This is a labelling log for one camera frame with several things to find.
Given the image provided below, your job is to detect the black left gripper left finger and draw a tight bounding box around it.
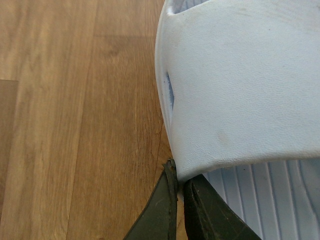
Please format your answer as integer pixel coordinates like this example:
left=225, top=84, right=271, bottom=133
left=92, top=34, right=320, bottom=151
left=124, top=159, right=178, bottom=240

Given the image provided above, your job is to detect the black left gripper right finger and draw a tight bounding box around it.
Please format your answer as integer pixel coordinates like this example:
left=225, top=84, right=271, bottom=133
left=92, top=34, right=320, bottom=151
left=183, top=174, right=260, bottom=240

